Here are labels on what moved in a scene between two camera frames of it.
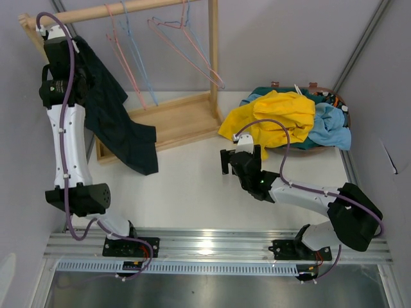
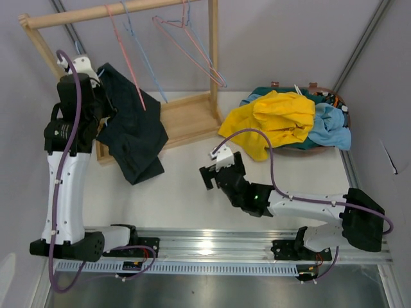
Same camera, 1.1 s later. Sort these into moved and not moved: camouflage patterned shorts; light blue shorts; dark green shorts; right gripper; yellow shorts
Moved: right gripper
Not moved: yellow shorts; dark green shorts; camouflage patterned shorts; light blue shorts
